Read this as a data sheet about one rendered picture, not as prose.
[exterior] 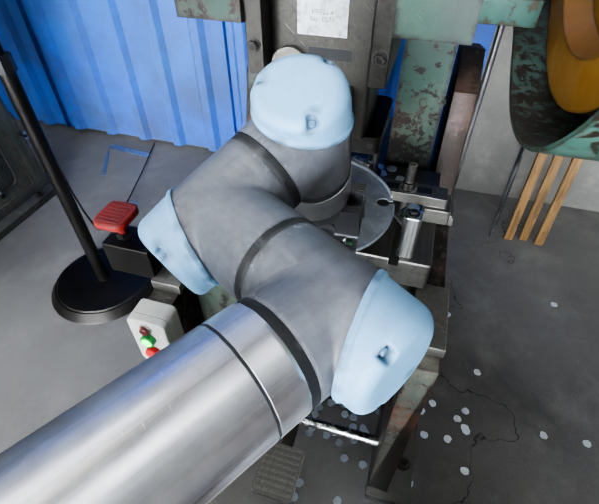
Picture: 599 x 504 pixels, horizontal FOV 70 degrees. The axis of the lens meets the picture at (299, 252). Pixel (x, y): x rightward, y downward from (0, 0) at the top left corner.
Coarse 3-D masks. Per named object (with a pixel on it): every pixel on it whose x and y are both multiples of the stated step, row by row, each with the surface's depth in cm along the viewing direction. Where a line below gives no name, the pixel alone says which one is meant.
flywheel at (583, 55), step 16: (560, 0) 68; (576, 0) 65; (592, 0) 63; (560, 16) 66; (576, 16) 63; (592, 16) 62; (560, 32) 64; (576, 32) 61; (592, 32) 59; (560, 48) 62; (576, 48) 58; (592, 48) 56; (560, 64) 61; (576, 64) 54; (592, 64) 49; (560, 80) 59; (576, 80) 53; (592, 80) 48; (560, 96) 58; (576, 96) 52; (592, 96) 47; (576, 112) 51; (592, 112) 47
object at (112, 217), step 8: (104, 208) 77; (112, 208) 77; (120, 208) 77; (128, 208) 77; (136, 208) 77; (96, 216) 75; (104, 216) 75; (112, 216) 75; (120, 216) 75; (128, 216) 75; (96, 224) 74; (104, 224) 74; (112, 224) 74; (120, 224) 74; (128, 224) 75; (120, 232) 78
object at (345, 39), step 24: (288, 0) 58; (312, 0) 57; (336, 0) 56; (360, 0) 55; (288, 24) 60; (312, 24) 59; (336, 24) 58; (360, 24) 57; (288, 48) 61; (312, 48) 61; (336, 48) 60; (360, 48) 59; (360, 72) 61; (360, 96) 64; (360, 120) 66
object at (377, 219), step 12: (360, 168) 82; (360, 180) 79; (372, 180) 79; (372, 192) 77; (384, 192) 77; (372, 204) 74; (372, 216) 72; (384, 216) 72; (360, 228) 70; (372, 228) 70; (384, 228) 70; (360, 240) 68; (372, 240) 67
